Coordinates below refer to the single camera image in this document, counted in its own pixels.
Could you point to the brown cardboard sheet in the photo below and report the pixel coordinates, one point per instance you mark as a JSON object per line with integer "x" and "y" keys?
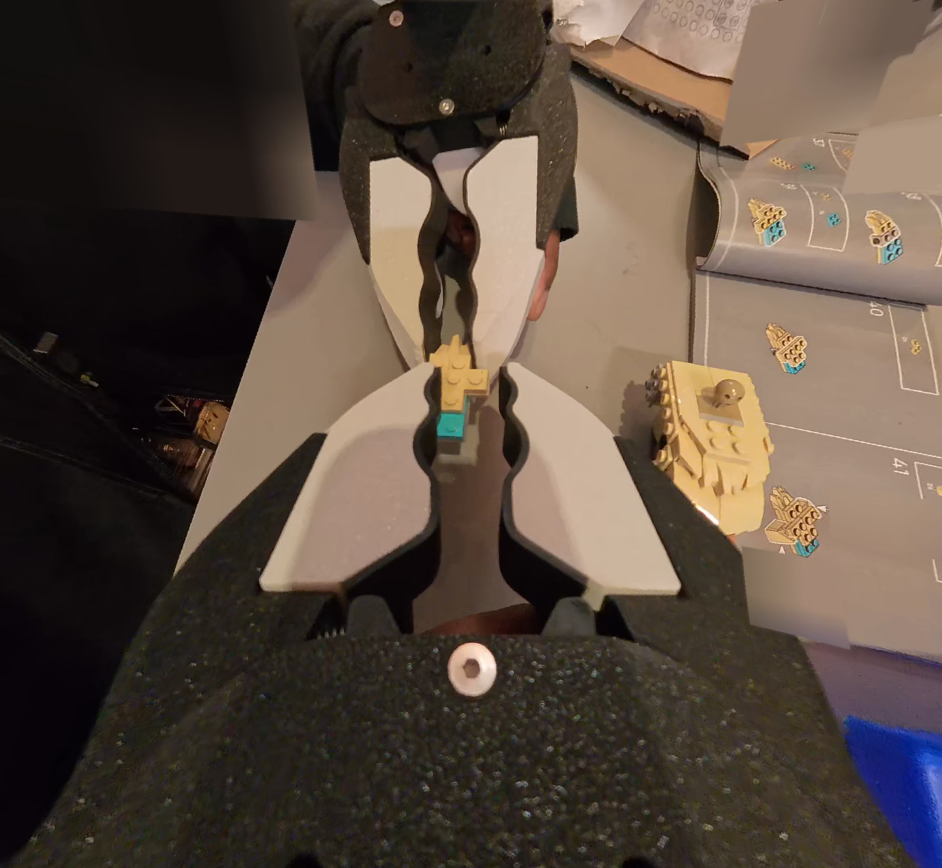
{"x": 662, "y": 84}

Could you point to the tan and brown brick model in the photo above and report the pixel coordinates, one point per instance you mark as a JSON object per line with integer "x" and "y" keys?
{"x": 714, "y": 441}

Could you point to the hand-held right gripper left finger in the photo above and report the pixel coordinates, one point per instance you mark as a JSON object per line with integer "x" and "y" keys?
{"x": 353, "y": 507}

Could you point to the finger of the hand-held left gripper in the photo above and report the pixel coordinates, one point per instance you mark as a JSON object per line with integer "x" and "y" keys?
{"x": 394, "y": 243}
{"x": 511, "y": 243}

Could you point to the white paper bags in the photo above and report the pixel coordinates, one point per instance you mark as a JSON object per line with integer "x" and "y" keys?
{"x": 721, "y": 0}

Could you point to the black bag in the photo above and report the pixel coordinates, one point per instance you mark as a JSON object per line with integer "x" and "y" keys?
{"x": 88, "y": 515}

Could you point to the grey building instruction booklet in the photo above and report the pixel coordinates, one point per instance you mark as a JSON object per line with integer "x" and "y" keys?
{"x": 846, "y": 368}

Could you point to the teal toy brick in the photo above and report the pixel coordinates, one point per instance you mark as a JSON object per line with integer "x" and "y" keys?
{"x": 450, "y": 426}

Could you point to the colourful printed packaging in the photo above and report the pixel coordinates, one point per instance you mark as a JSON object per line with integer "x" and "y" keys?
{"x": 191, "y": 441}

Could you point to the person's right hand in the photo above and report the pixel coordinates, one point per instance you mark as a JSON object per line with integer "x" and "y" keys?
{"x": 486, "y": 619}

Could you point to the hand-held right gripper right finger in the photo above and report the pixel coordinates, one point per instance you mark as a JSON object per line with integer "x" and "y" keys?
{"x": 589, "y": 507}

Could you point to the blue plastic bin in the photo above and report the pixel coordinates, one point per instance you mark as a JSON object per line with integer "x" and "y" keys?
{"x": 898, "y": 787}

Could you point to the light grey desk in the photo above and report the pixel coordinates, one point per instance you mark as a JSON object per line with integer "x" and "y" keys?
{"x": 625, "y": 221}

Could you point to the person's left hand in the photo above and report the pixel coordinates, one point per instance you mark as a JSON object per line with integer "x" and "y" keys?
{"x": 544, "y": 290}

